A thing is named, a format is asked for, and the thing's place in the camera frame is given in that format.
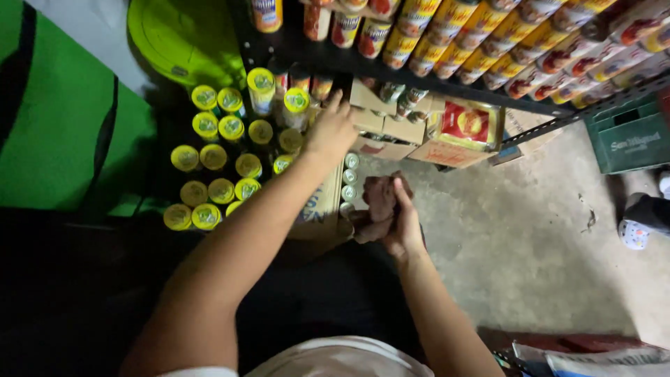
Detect person's right hand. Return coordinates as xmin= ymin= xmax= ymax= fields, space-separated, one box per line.
xmin=381 ymin=177 xmax=427 ymax=260

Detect person's left hand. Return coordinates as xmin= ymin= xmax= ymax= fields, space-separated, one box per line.
xmin=304 ymin=89 xmax=361 ymax=161

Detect brown cleaning cloth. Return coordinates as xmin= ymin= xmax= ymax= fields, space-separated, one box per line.
xmin=349 ymin=170 xmax=415 ymax=245

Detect open brown cardboard box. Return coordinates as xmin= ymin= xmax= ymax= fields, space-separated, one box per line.
xmin=349 ymin=79 xmax=436 ymax=162

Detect cardboard box with blue print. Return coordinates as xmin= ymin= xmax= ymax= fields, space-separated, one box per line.
xmin=287 ymin=153 xmax=362 ymax=243

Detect cardboard box with orange print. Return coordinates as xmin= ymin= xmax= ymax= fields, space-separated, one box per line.
xmin=408 ymin=137 xmax=499 ymax=170

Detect group of yellow-lid bottles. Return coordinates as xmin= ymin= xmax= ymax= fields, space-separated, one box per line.
xmin=162 ymin=67 xmax=313 ymax=232

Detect clear bag of red packets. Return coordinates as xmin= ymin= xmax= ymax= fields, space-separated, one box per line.
xmin=426 ymin=97 xmax=506 ymax=153

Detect black metal rack of bottles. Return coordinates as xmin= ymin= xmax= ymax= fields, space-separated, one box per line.
xmin=230 ymin=0 xmax=670 ymax=148

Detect lime green plastic lid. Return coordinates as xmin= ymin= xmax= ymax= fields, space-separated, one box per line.
xmin=127 ymin=0 xmax=248 ymax=91

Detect plain brown cardboard box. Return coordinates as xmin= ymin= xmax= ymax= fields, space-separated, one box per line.
xmin=489 ymin=107 xmax=565 ymax=167

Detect person's black shorts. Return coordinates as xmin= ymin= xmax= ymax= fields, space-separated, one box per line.
xmin=236 ymin=238 xmax=426 ymax=370

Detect person's white shirt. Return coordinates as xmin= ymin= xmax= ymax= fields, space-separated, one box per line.
xmin=156 ymin=335 xmax=435 ymax=377

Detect dry leaf scrap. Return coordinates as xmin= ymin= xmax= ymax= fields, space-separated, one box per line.
xmin=578 ymin=194 xmax=599 ymax=234

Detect green and black banner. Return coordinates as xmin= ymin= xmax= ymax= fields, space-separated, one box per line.
xmin=0 ymin=0 xmax=159 ymax=219

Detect green plastic crate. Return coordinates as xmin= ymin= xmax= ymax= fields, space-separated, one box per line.
xmin=583 ymin=89 xmax=670 ymax=175

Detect reddish brown wooden board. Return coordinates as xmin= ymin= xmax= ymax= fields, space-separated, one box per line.
xmin=478 ymin=327 xmax=652 ymax=358

